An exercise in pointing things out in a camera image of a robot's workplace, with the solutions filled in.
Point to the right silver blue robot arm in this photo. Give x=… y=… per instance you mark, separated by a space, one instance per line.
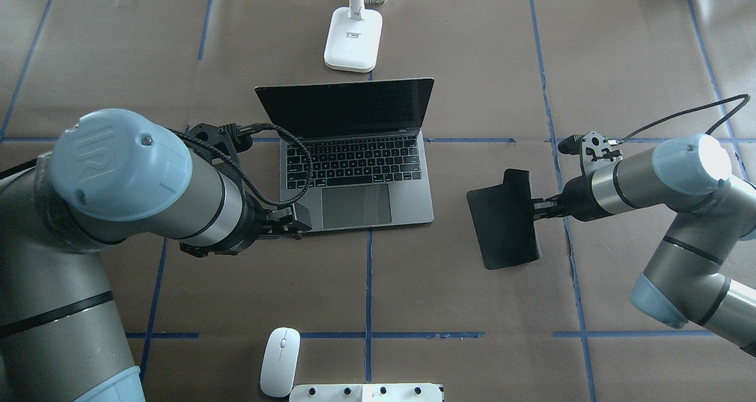
x=714 y=209

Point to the white computer mouse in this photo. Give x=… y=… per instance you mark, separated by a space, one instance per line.
x=279 y=362

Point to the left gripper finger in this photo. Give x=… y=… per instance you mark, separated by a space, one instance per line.
x=295 y=218

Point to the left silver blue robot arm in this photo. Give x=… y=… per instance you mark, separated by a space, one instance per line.
x=113 y=175

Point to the black mouse pad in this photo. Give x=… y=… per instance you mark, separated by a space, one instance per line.
x=503 y=218

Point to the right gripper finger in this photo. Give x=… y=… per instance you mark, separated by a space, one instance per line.
x=545 y=203
x=542 y=213

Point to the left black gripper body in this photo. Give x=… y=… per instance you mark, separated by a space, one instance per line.
x=250 y=226

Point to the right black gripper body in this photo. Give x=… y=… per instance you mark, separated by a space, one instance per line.
x=574 y=204

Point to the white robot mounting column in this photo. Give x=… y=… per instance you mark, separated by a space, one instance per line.
x=369 y=392

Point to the grey laptop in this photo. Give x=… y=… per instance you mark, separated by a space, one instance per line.
x=359 y=152

